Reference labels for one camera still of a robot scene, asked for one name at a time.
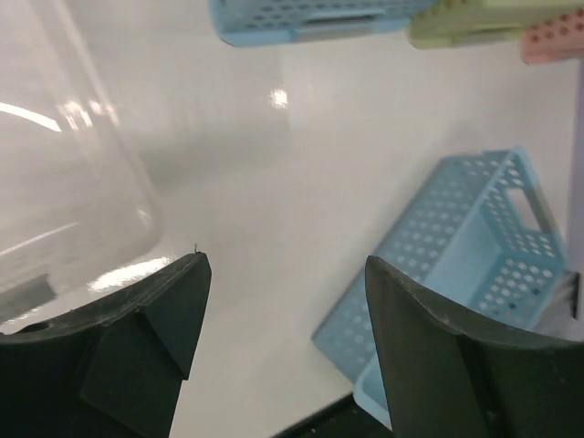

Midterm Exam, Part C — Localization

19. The black table front rail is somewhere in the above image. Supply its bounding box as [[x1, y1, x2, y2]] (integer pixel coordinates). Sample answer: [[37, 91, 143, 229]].
[[274, 394, 393, 438]]

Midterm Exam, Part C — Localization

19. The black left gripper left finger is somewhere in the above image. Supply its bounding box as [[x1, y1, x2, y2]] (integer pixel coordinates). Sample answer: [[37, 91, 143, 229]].
[[1, 252, 212, 437]]

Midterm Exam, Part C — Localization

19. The large blue perforated basket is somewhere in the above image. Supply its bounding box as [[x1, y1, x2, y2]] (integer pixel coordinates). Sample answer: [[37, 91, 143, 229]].
[[209, 0, 435, 47]]

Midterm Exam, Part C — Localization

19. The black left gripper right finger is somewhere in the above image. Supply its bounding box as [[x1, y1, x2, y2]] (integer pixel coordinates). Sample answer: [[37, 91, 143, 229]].
[[365, 256, 583, 437]]

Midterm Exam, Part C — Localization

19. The pink perforated basket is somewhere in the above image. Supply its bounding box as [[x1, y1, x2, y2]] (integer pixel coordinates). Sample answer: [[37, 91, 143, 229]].
[[520, 6, 584, 65]]

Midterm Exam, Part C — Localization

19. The white perforated basket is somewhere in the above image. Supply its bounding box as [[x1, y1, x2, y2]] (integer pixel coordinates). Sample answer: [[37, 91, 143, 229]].
[[1, 1, 163, 333]]

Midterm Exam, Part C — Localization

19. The yellow-green perforated basket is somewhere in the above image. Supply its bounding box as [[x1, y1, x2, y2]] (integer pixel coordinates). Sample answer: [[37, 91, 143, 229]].
[[408, 0, 583, 49]]

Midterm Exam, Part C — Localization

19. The small blue perforated basket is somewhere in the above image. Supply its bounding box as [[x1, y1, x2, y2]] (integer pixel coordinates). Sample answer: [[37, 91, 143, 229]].
[[313, 148, 566, 431]]

